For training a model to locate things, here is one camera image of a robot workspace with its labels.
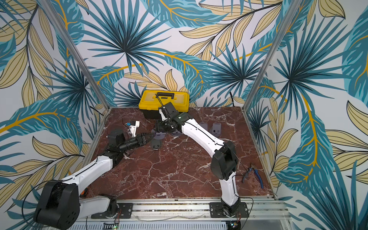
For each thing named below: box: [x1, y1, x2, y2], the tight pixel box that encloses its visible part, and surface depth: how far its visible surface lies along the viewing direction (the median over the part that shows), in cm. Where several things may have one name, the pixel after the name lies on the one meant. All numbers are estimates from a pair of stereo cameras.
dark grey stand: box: [150, 128, 167, 150], surface depth 97 cm
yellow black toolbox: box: [138, 90, 190, 120], surface depth 105 cm
